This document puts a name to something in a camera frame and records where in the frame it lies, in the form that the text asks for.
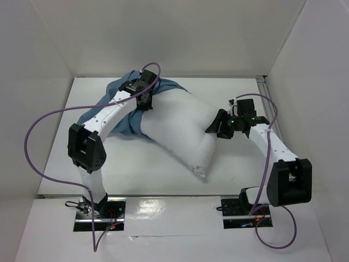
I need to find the blue pillowcase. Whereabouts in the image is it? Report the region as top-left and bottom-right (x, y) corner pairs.
(71, 69), (185, 136)

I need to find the white pillow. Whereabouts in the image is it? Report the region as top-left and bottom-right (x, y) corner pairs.
(140, 89), (219, 179)

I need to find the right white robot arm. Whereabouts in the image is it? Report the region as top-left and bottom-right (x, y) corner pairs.
(206, 99), (312, 215)

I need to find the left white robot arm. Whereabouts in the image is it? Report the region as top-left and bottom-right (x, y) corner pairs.
(68, 76), (157, 218)

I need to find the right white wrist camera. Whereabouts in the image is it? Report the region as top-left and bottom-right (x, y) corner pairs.
(228, 98), (238, 116)

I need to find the aluminium rail frame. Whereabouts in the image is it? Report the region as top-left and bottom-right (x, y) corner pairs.
(256, 75), (284, 141)

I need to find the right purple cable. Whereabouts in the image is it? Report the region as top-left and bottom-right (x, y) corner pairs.
(231, 93), (298, 249)

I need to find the purple cable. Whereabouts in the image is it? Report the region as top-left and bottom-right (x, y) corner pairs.
(231, 93), (298, 249)
(23, 62), (162, 252)

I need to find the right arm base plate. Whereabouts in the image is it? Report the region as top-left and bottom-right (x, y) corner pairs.
(216, 198), (273, 229)

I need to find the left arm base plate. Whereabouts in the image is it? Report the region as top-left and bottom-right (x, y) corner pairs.
(64, 198), (126, 232)

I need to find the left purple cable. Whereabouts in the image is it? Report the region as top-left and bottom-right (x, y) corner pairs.
(23, 62), (162, 252)

